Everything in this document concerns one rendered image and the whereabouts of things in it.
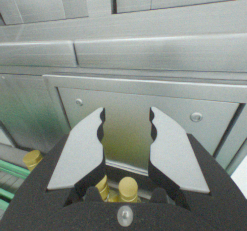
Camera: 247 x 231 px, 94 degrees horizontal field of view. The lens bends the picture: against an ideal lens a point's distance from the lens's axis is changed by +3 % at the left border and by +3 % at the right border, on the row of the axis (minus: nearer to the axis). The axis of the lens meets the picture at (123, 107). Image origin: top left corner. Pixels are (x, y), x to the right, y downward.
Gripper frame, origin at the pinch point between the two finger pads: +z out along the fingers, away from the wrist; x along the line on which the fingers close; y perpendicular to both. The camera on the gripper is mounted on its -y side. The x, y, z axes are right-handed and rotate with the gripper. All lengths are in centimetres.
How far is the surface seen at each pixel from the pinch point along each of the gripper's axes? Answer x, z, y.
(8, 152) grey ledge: -66, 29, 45
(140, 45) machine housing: 2.5, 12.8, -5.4
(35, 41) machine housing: -21.7, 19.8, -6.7
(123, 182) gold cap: -1.0, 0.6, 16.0
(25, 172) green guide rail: -40, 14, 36
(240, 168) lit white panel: 25.1, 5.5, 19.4
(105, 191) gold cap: -4.4, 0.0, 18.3
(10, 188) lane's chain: -49, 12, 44
